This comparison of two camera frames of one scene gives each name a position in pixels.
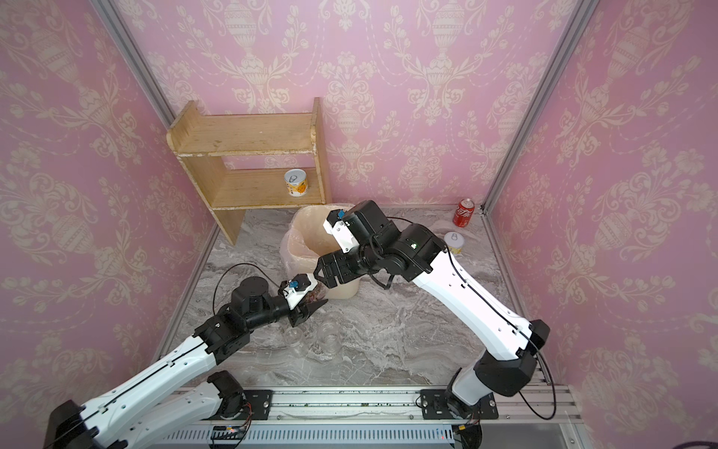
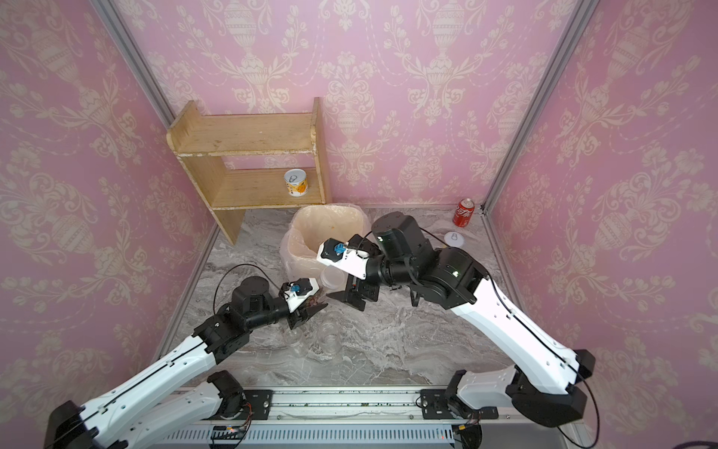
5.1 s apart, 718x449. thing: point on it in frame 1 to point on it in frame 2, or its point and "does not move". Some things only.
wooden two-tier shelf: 202,141 does not move
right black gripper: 343,262 to 360,288
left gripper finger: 312,307 does not move
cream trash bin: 306,241 does not move
